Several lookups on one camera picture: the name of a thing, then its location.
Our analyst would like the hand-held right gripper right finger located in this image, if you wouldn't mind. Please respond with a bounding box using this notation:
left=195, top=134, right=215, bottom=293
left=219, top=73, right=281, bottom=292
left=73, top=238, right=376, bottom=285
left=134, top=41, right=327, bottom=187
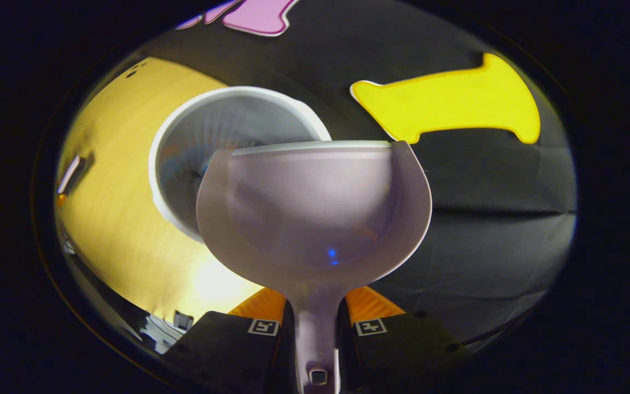
left=340, top=286, right=474, bottom=394

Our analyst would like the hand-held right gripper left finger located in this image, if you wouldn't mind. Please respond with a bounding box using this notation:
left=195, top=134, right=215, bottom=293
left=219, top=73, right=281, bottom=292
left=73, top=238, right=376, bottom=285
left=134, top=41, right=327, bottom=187
left=163, top=287, right=296, bottom=394

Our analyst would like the pale purple dustpan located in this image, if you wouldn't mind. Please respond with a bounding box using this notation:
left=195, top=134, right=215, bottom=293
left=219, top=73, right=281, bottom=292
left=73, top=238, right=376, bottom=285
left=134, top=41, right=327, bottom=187
left=195, top=140, right=433, bottom=394

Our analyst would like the white ribbed garbage bin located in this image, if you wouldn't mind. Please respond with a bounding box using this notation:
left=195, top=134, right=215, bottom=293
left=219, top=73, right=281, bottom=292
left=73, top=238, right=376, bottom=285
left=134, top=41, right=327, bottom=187
left=148, top=86, right=333, bottom=244

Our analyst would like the small pale purple broom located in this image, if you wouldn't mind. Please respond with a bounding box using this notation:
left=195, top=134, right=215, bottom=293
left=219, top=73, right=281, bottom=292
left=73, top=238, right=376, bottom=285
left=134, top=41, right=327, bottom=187
left=57, top=153, right=96, bottom=198

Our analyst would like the yellow wooden desktop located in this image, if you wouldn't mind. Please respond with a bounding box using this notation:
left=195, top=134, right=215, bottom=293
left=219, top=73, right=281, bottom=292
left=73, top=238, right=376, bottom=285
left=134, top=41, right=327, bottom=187
left=54, top=56, right=272, bottom=323

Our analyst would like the person's white shoe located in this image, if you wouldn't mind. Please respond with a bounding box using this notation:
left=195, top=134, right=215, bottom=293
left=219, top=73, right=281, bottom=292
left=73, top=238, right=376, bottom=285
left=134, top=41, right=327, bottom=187
left=139, top=310, right=195, bottom=354

